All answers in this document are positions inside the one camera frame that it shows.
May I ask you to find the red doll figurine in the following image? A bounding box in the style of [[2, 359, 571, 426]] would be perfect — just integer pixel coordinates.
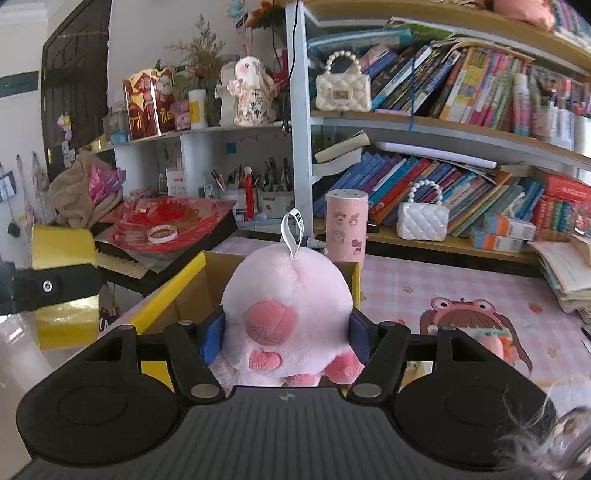
[[242, 166, 254, 221]]

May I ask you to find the orange white box lower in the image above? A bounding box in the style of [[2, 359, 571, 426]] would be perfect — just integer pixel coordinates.
[[470, 228, 524, 253]]

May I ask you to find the cream quilted pearl handbag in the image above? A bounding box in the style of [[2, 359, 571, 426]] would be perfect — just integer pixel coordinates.
[[315, 50, 372, 112]]

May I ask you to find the red boxed book set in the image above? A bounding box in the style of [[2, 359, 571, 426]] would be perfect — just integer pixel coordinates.
[[540, 173, 591, 202]]

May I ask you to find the white bookshelf frame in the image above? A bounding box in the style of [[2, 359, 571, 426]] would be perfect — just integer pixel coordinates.
[[284, 1, 590, 234]]

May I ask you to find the orange white box upper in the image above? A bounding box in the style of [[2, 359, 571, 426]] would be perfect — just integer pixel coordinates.
[[482, 214, 536, 241]]

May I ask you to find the pink cylinder container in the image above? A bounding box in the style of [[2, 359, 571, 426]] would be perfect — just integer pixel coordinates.
[[325, 189, 369, 268]]

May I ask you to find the yellow cardboard box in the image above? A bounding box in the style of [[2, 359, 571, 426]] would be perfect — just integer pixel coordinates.
[[129, 250, 363, 393]]

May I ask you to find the orange white box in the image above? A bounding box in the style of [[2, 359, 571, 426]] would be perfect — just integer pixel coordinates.
[[470, 228, 524, 253], [482, 214, 536, 241]]

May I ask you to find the white tape roll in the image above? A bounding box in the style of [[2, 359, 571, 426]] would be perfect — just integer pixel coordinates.
[[146, 224, 178, 244]]

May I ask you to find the stack of papers and books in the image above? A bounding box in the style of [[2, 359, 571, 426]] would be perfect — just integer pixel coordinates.
[[529, 240, 590, 325]]

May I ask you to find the white quilted pearl handbag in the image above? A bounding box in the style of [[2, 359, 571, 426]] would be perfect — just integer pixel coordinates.
[[397, 180, 450, 242]]

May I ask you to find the white rabbit figurine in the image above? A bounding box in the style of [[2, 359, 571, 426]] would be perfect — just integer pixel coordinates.
[[214, 56, 279, 128]]

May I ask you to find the pink plush toy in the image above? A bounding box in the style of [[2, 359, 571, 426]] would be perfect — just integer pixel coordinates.
[[209, 243, 366, 388]]

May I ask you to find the red plastic wrapped plate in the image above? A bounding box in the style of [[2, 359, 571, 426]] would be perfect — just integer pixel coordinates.
[[95, 197, 235, 254]]

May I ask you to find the brown plush with pink wrap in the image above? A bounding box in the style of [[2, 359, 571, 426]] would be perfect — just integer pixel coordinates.
[[49, 151, 122, 229]]

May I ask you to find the red festive doll decoration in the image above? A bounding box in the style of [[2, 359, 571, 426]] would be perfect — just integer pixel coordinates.
[[122, 67, 175, 140]]

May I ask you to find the white pen holder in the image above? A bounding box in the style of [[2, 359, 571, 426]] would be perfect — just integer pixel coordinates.
[[257, 189, 294, 219]]

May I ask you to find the pink cartoon table mat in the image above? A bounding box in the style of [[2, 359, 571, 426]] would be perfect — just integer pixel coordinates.
[[209, 235, 591, 407]]

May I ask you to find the white yellow label bottle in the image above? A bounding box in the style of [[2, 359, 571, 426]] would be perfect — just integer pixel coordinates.
[[188, 89, 207, 130]]

